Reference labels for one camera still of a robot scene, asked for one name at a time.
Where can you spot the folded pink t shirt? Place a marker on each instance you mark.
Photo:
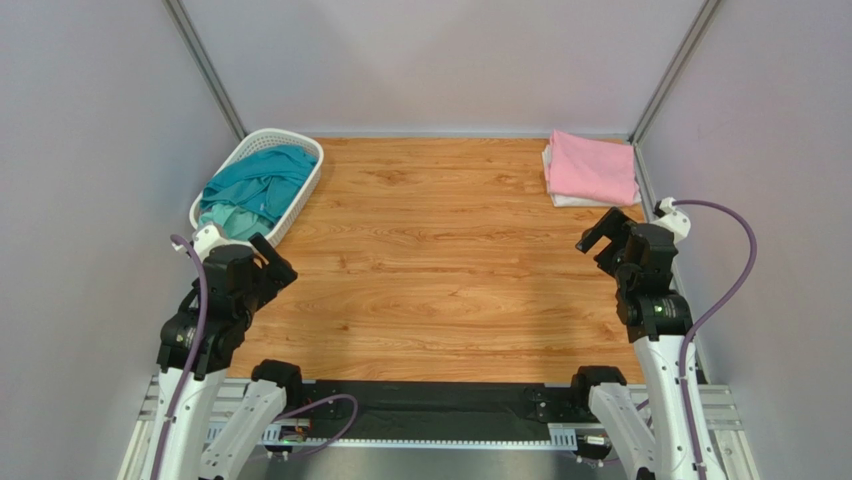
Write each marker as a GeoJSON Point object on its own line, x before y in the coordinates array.
{"type": "Point", "coordinates": [591, 168]}

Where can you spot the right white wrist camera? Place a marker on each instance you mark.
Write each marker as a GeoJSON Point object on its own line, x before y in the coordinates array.
{"type": "Point", "coordinates": [671, 218]}

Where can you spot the teal t shirt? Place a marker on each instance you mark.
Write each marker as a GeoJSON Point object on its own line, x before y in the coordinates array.
{"type": "Point", "coordinates": [265, 182]}

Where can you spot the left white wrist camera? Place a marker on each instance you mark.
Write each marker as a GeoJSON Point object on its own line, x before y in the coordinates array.
{"type": "Point", "coordinates": [206, 238]}

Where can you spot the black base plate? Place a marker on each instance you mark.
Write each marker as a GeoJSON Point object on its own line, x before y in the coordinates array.
{"type": "Point", "coordinates": [444, 411]}

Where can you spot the light mint t shirt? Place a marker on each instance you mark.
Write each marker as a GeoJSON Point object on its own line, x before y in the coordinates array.
{"type": "Point", "coordinates": [236, 222]}

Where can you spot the aluminium frame rail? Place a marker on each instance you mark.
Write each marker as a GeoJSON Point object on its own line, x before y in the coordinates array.
{"type": "Point", "coordinates": [316, 426]}

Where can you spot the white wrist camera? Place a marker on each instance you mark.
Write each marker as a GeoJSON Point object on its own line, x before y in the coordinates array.
{"type": "Point", "coordinates": [671, 218]}
{"type": "Point", "coordinates": [206, 238]}

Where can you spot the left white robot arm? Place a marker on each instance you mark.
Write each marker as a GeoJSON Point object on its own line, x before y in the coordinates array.
{"type": "Point", "coordinates": [197, 347]}

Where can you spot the white plastic laundry basket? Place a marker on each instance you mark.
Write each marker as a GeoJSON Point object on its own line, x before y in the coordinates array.
{"type": "Point", "coordinates": [258, 140]}

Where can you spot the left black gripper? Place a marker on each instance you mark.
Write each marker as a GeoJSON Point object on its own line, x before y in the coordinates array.
{"type": "Point", "coordinates": [276, 273]}

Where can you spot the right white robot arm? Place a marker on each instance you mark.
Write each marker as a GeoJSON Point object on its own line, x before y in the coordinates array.
{"type": "Point", "coordinates": [674, 443]}

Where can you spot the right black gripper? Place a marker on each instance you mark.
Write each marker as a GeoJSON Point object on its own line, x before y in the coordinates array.
{"type": "Point", "coordinates": [616, 241]}

